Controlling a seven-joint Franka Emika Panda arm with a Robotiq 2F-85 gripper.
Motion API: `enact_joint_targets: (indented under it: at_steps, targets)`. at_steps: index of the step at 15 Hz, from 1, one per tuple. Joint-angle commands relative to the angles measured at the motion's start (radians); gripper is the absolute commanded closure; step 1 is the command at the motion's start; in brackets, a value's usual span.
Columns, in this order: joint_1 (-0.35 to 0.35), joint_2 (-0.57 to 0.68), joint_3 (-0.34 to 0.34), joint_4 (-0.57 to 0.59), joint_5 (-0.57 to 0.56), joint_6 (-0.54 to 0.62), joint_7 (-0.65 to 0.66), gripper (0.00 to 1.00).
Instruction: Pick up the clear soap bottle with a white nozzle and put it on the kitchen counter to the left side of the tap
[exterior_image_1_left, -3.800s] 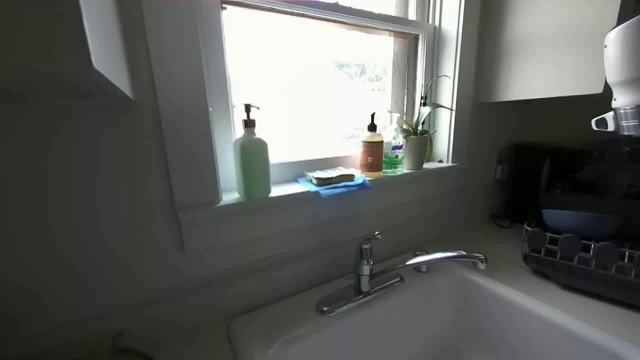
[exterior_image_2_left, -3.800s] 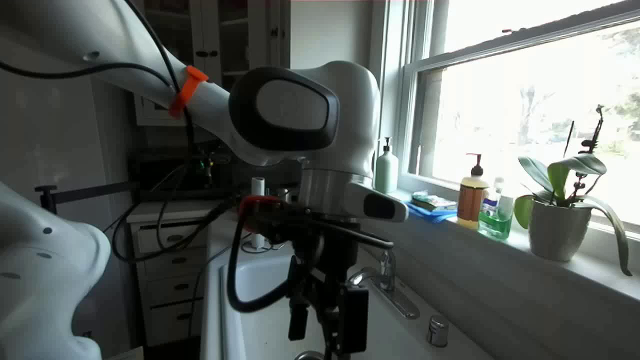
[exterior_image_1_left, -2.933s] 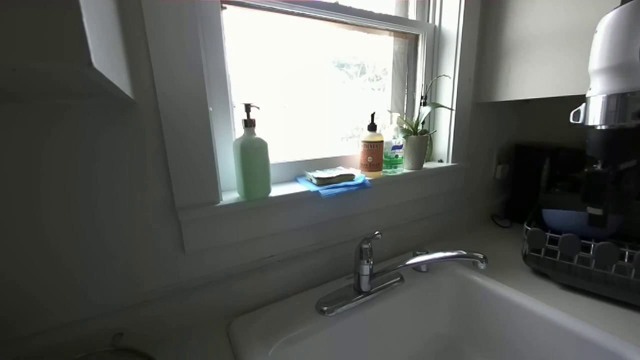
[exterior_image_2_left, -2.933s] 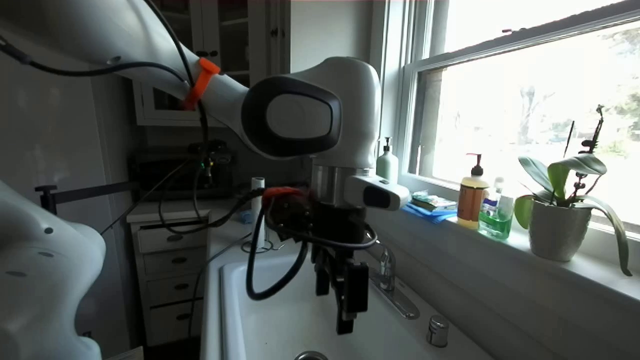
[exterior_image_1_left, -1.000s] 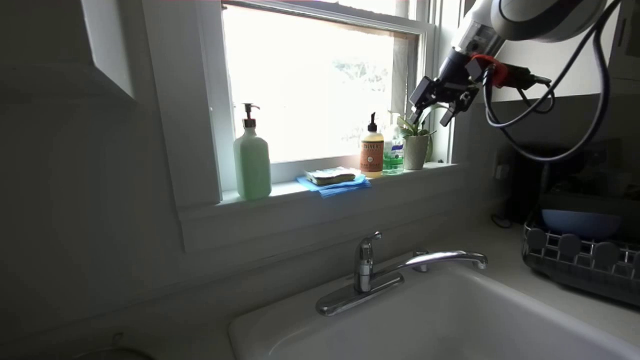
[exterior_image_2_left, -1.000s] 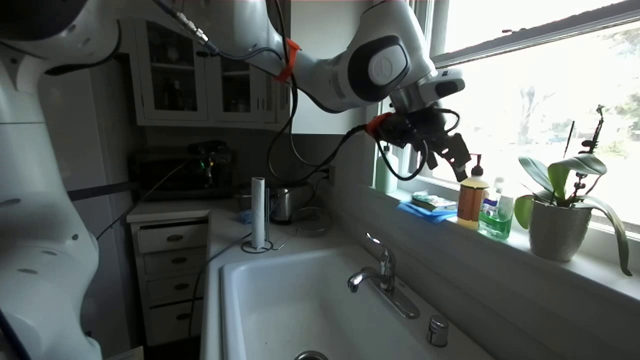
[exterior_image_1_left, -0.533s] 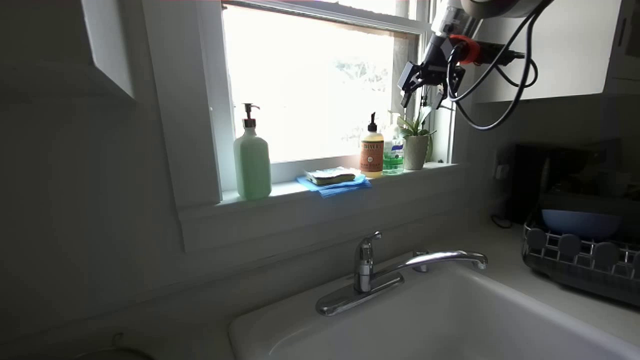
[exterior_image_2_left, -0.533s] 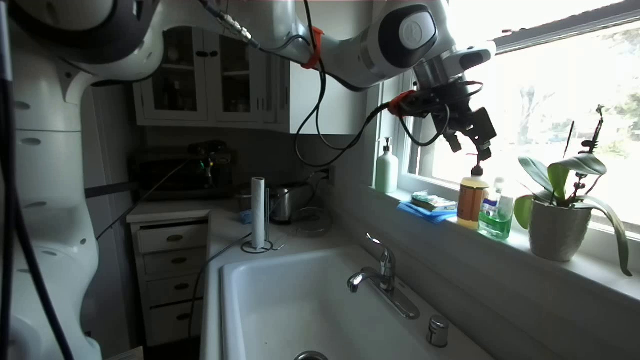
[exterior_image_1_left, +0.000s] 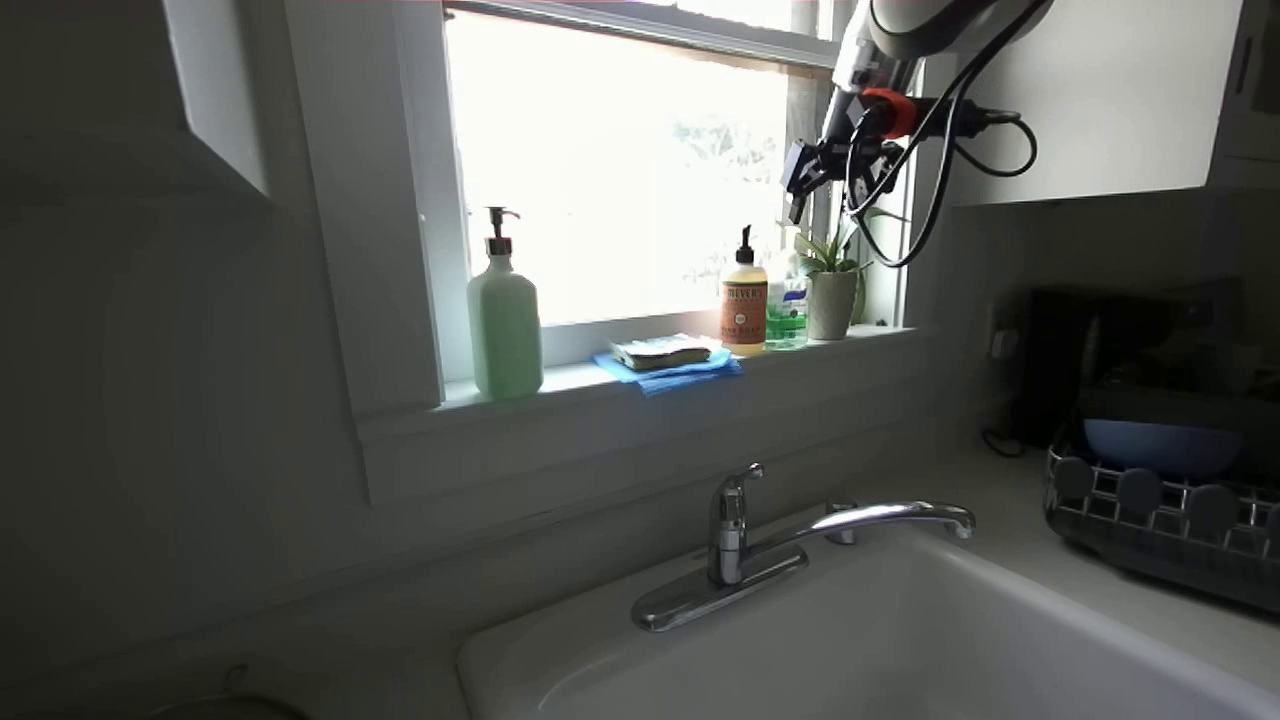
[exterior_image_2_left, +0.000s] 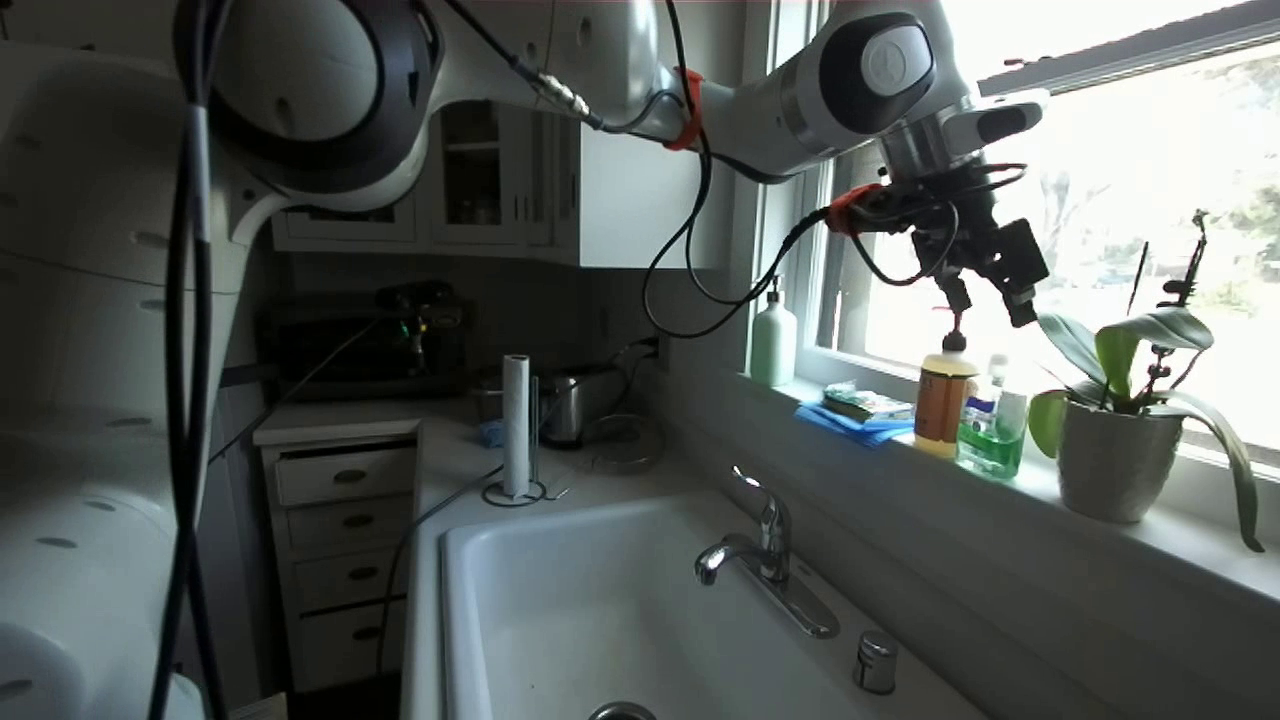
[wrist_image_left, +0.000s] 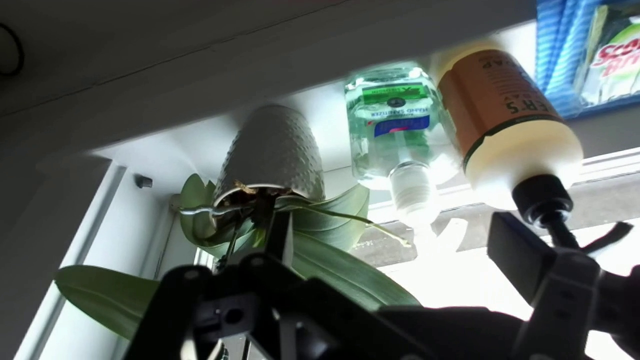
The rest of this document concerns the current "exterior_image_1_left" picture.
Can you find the chrome tap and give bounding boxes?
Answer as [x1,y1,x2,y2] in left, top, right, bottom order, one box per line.
[629,462,977,634]

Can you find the grey dish rack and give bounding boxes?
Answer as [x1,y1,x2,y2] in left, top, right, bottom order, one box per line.
[1043,380,1280,614]

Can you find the clear soap bottle white nozzle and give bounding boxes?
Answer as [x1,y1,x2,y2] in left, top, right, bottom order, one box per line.
[764,250,810,352]

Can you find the black kitchen appliance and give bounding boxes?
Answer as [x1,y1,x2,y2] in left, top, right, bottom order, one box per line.
[1008,280,1246,453]

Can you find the white sink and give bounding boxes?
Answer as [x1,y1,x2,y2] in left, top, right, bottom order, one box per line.
[457,519,1280,720]

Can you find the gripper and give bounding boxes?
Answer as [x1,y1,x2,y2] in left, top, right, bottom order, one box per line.
[780,128,907,226]

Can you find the window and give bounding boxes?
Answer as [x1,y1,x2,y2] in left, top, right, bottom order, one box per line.
[396,0,919,409]

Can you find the potted plant in grey pot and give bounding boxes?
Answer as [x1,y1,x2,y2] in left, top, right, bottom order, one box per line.
[779,207,907,343]

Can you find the orange soap bottle black pump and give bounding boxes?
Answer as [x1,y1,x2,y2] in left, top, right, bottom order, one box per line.
[720,225,770,358]

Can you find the blue bowl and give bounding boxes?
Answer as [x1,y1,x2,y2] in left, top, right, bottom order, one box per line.
[1081,417,1247,480]

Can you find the blue cloth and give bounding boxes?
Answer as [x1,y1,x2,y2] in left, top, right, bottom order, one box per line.
[591,346,745,397]

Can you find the white wall cabinet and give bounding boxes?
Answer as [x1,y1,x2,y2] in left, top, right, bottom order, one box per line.
[944,0,1280,208]
[0,0,273,204]

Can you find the yellow sponge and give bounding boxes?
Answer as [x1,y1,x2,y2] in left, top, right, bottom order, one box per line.
[609,333,714,373]

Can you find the green pump soap bottle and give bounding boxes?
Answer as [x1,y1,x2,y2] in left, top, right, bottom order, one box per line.
[466,206,546,402]

